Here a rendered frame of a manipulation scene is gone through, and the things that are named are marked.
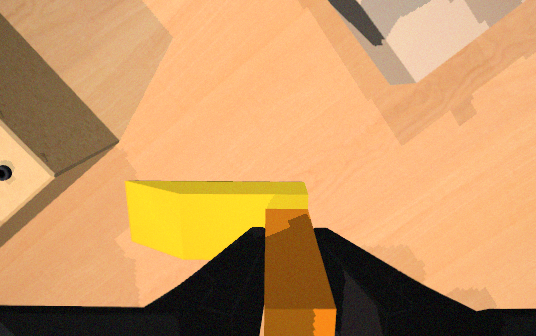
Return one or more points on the beige wooden ramp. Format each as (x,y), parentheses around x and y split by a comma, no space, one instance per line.
(407,39)

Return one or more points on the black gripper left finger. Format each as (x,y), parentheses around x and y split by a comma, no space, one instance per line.
(225,297)

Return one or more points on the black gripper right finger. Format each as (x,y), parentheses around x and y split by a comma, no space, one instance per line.
(372,298)

